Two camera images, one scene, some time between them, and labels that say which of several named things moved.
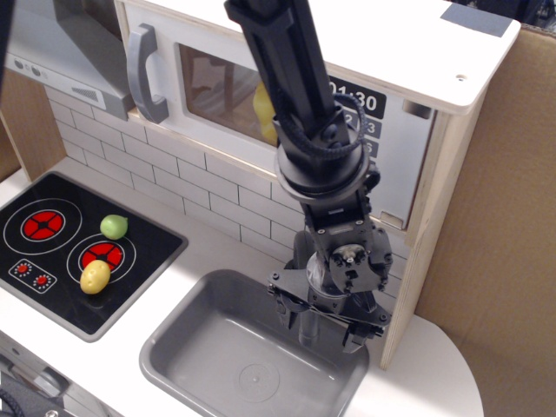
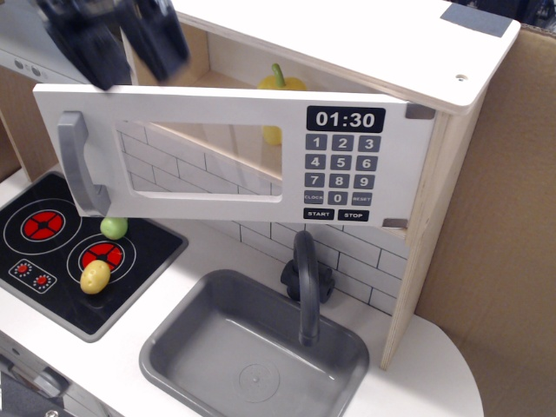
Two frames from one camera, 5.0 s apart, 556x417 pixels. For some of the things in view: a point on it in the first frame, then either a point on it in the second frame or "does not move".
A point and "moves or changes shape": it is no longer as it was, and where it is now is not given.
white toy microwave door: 186,70 moves or changes shape
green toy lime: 114,227 does not move
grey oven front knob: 51,382 does not move
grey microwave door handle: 142,41 -> 73,135
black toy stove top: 49,234 does not move
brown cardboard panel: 491,287 does not move
